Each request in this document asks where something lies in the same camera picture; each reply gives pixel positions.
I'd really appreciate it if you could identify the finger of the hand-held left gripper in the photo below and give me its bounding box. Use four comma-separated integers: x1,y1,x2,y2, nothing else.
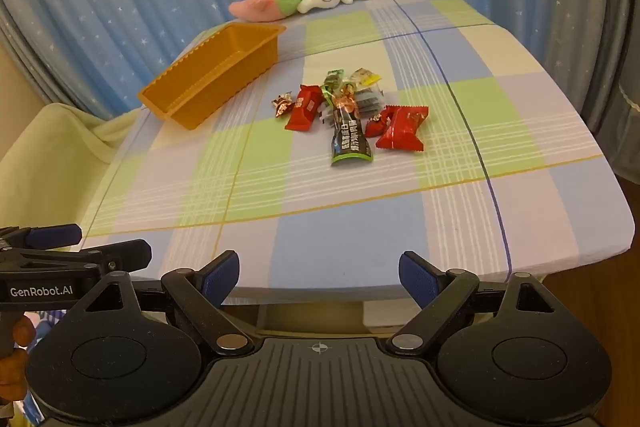
0,240,152,275
0,223,83,253

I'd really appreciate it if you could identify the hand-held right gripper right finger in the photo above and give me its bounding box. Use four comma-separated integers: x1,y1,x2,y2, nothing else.
387,251,561,356

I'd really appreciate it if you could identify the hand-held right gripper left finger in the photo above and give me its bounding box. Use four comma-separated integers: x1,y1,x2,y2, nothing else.
70,251,256,358

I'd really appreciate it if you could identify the large red snack packet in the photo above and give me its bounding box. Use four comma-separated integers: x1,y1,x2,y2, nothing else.
375,105,430,152

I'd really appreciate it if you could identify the black green snack packet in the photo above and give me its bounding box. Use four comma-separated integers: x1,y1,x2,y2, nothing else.
328,104,375,168

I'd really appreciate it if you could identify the small red foil candy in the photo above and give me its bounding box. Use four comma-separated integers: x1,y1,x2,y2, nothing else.
364,109,393,138

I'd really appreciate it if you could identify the small brown foil candy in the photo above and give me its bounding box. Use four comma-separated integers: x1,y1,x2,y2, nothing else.
271,92,295,118

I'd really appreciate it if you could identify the clear packet of dark bars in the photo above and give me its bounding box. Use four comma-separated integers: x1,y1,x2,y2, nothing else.
350,87,386,115

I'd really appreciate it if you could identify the clear brown candy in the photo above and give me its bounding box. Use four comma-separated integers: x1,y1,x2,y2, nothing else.
327,89,358,112

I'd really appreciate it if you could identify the yellow green snack packet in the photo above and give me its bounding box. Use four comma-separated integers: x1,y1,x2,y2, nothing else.
348,68,382,90

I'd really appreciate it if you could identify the green candy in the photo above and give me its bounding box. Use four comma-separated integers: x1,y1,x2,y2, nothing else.
320,69,348,95

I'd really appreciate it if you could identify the orange plastic tray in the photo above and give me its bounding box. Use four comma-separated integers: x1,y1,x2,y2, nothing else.
138,23,287,130

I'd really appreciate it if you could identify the person's left hand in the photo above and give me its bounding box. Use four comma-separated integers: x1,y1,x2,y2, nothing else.
0,316,37,407

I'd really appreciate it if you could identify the cream cloth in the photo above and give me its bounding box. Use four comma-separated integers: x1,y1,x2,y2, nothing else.
0,102,146,228

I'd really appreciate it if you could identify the checked tablecloth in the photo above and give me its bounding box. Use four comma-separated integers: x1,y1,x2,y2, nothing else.
80,0,636,303

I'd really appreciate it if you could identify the grey curtain with lace trim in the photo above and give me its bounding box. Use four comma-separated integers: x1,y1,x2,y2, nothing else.
580,0,640,182

